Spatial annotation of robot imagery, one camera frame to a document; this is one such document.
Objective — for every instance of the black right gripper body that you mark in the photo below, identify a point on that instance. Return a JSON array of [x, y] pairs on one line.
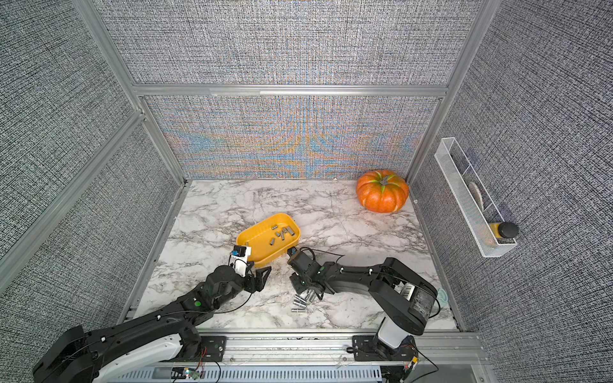
[[300, 283]]

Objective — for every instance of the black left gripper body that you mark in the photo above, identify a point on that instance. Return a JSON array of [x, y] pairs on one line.
[[250, 286]]

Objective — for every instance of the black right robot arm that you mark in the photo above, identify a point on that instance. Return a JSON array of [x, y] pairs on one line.
[[406, 298]]

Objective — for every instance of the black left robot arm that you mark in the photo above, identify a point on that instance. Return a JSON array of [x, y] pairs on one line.
[[106, 354]]

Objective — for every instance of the yellow plastic storage box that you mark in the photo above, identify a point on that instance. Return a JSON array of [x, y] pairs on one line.
[[258, 238]]

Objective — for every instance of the orange decorative pumpkin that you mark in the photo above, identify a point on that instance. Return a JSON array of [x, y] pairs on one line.
[[382, 191]]

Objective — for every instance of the mint green cup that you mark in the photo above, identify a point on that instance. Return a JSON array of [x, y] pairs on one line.
[[442, 297]]

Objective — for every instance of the yellow bottle with black cap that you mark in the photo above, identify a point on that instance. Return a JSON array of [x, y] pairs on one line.
[[504, 230]]

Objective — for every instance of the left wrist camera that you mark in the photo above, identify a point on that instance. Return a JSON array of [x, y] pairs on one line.
[[238, 259]]

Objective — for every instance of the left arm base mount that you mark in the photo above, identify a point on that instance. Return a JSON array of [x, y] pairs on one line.
[[210, 349]]

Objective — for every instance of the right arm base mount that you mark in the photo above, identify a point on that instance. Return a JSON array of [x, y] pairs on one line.
[[372, 349]]

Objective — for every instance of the clear acrylic wall shelf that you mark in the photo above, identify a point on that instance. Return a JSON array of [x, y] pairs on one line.
[[458, 171]]

